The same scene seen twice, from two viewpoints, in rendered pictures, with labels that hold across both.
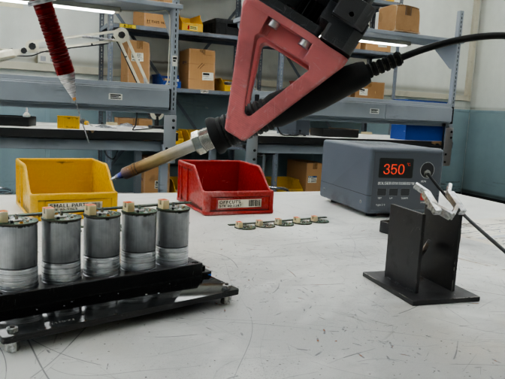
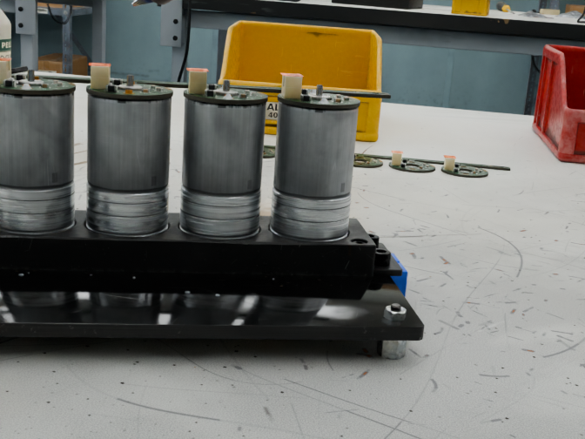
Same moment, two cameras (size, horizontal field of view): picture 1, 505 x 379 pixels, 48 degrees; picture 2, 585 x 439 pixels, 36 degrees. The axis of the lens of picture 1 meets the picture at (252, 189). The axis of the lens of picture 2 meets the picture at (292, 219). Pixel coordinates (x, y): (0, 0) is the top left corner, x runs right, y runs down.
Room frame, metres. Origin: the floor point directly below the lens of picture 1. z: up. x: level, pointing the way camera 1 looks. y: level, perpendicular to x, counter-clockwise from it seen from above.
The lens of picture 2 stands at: (0.18, -0.08, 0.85)
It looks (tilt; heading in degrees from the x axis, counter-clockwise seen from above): 16 degrees down; 31
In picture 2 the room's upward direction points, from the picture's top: 4 degrees clockwise
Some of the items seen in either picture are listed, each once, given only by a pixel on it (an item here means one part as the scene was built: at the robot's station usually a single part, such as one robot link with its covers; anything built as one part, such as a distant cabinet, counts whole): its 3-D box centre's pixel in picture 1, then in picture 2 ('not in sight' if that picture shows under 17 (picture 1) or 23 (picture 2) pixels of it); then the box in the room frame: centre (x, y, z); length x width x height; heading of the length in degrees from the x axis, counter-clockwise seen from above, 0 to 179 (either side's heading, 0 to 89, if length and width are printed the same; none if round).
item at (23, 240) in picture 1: (16, 259); not in sight; (0.34, 0.14, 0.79); 0.02 x 0.02 x 0.05
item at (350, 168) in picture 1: (377, 176); not in sight; (0.83, -0.18, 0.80); 0.15 x 0.12 x 0.10; 18
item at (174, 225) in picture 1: (172, 240); (312, 178); (0.41, 0.06, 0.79); 0.02 x 0.02 x 0.05
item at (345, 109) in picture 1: (360, 111); not in sight; (3.20, -0.58, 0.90); 1.30 x 0.06 x 0.12; 114
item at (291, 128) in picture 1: (293, 126); not in sight; (3.20, -0.21, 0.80); 0.15 x 0.12 x 0.10; 43
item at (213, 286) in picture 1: (112, 301); (124, 292); (0.36, 0.09, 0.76); 0.16 x 0.07 x 0.01; 130
